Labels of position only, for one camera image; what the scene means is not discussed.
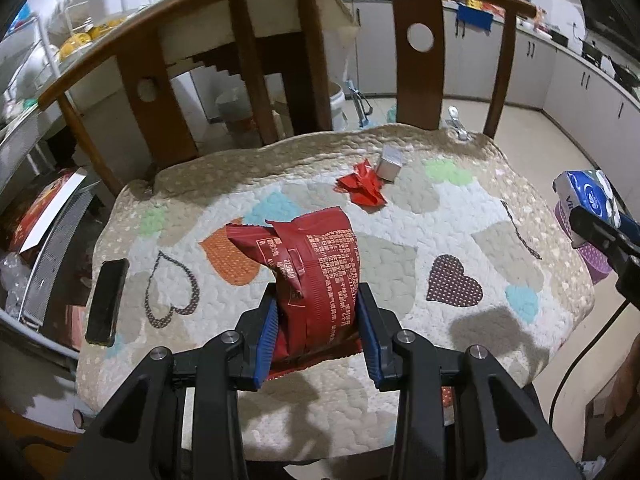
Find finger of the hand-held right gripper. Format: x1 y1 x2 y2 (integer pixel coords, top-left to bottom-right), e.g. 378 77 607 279
570 205 633 273

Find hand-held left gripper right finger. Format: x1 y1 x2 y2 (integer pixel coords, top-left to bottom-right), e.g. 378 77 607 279
356 283 583 480

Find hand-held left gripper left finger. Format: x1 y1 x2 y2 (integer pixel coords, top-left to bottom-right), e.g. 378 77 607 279
62 284 280 480

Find blue tissue pack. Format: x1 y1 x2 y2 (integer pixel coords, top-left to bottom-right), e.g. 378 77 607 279
552 170 623 248

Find red snack bag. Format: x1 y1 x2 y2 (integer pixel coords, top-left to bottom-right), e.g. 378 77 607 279
225 207 363 381

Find purple plastic basket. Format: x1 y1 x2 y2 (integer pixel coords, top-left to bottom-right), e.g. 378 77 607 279
554 202 613 286

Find crumpled red wrapper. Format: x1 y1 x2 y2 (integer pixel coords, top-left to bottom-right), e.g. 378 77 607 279
334 159 387 207

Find black smartphone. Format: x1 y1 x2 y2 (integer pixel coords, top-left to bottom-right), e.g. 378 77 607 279
84 258 130 347

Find white kitchen cabinets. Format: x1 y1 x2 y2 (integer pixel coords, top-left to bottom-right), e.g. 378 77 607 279
350 0 640 151

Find silver metal clip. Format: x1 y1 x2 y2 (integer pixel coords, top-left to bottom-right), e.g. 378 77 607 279
445 106 473 141

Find small white box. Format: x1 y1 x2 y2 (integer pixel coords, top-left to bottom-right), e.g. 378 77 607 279
377 145 405 182

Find grey mesh panel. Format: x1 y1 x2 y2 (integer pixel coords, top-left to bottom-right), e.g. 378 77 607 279
22 182 101 328

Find black range hood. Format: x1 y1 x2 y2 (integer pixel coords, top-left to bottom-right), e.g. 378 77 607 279
572 0 631 36

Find brown wooden chair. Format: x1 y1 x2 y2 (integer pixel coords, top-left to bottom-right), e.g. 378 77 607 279
37 0 538 196

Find grey waste bin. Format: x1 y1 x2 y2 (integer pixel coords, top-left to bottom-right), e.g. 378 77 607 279
216 87 261 133

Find blue hanging towel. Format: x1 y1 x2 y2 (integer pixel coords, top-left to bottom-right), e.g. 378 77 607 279
457 2 493 31

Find clear plastic bag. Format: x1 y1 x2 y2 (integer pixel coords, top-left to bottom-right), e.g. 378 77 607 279
0 252 31 311

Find red printed box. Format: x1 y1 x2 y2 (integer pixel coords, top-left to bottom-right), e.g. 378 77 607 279
5 170 86 253

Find cream wooden table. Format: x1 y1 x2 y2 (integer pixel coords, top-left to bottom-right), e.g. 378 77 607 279
160 0 358 76

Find black cable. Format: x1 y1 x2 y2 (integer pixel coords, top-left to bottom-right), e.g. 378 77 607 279
549 295 640 426

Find grey blue handled tool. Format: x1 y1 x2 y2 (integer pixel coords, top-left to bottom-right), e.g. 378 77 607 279
348 80 375 128

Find white wire dish rack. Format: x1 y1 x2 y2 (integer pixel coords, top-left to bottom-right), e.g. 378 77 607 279
0 0 161 126

